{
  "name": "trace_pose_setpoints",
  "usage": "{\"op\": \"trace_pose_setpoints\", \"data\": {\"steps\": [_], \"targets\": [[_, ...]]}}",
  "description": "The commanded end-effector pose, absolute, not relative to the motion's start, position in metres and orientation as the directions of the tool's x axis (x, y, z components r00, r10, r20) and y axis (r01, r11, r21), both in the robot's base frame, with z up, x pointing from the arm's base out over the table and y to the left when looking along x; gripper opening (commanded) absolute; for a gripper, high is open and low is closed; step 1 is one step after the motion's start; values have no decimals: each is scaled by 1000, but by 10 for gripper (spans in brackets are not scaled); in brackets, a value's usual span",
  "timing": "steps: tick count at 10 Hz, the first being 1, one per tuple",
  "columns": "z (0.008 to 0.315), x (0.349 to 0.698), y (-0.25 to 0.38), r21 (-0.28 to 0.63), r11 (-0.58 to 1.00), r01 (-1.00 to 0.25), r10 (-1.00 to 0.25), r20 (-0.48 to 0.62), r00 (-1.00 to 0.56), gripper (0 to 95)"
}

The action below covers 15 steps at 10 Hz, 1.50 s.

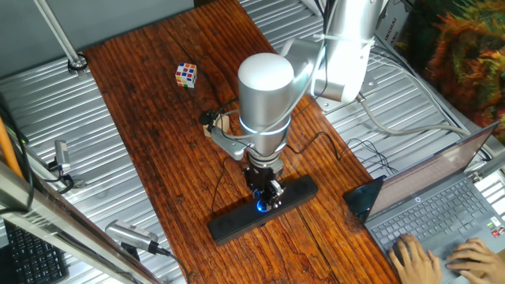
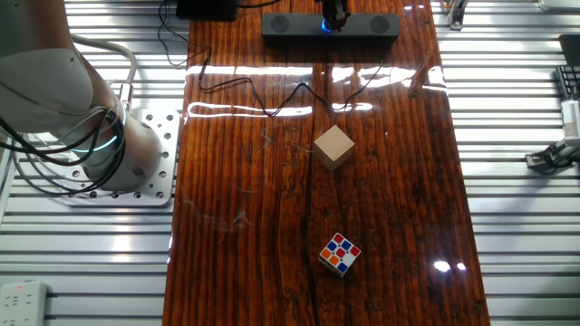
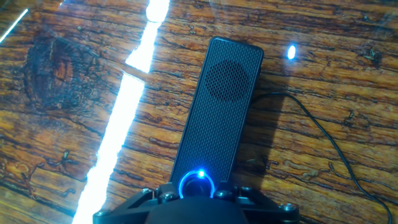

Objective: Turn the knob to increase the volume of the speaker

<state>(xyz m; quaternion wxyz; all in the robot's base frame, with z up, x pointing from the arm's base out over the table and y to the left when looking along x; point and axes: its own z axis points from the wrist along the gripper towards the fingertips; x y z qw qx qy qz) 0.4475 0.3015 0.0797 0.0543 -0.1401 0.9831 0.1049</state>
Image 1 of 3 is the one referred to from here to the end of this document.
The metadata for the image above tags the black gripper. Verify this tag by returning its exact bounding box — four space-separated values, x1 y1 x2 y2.
242 165 285 210

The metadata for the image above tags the black soundbar speaker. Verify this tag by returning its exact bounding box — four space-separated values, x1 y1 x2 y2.
207 174 320 247

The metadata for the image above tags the person's left hand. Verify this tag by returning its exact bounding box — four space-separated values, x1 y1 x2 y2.
388 234 442 284

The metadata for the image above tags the person's right hand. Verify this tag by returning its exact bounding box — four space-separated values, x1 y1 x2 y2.
445 237 505 284

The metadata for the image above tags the plain wooden cube block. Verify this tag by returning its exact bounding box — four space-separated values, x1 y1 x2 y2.
203 114 230 138

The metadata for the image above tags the black flat device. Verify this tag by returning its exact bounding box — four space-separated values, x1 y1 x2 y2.
342 175 387 224

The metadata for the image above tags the Rubik's cube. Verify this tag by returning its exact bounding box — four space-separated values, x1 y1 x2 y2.
174 62 198 89

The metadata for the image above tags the grey laptop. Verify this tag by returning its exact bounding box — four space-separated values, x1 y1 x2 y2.
365 121 505 284

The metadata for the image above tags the white board red lettering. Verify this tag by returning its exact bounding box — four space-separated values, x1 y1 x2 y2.
378 6 413 52

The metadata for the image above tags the grey metal bar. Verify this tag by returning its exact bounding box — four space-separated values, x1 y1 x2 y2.
463 148 505 185

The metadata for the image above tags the orange green fuzzy cloth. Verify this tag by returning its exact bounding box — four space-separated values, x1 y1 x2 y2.
410 0 505 143

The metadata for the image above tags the black computer keyboard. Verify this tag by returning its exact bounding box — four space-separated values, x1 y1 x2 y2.
2 220 70 284

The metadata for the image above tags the metal pole with base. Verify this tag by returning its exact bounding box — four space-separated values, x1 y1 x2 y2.
33 0 88 76

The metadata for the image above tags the orange pole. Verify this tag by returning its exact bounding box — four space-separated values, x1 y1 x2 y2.
0 116 24 178

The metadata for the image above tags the thin black speaker cable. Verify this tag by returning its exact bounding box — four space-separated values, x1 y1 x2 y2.
211 130 399 216

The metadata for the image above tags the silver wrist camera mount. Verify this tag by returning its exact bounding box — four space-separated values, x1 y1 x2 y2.
208 125 249 162

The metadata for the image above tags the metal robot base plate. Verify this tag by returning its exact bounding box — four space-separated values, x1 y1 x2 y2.
313 77 379 115

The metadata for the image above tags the black camera cable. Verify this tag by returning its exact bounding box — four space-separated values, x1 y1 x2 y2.
155 246 193 284

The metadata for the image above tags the silver ribbed camera on stand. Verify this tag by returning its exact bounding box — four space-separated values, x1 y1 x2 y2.
104 219 171 261

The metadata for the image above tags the thick grey robot cable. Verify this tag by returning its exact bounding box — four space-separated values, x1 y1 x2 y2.
353 92 494 159

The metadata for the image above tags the small grey ribbed camera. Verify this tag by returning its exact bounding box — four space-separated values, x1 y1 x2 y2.
54 139 72 174

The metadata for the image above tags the aluminium frame bar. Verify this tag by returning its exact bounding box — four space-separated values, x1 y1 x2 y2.
0 159 161 284

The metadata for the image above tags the black cable by frame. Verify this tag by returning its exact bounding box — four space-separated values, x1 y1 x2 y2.
0 92 36 212

